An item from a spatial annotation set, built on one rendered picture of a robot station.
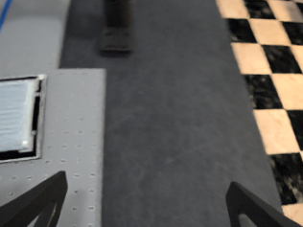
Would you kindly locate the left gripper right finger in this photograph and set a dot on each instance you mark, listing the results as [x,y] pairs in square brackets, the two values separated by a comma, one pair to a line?
[243,205]

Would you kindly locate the blue tape rectangle outline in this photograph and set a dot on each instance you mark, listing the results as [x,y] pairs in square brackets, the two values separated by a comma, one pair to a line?
[5,15]

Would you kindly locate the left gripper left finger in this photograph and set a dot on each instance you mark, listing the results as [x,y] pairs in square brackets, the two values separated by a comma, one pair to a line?
[44,200]

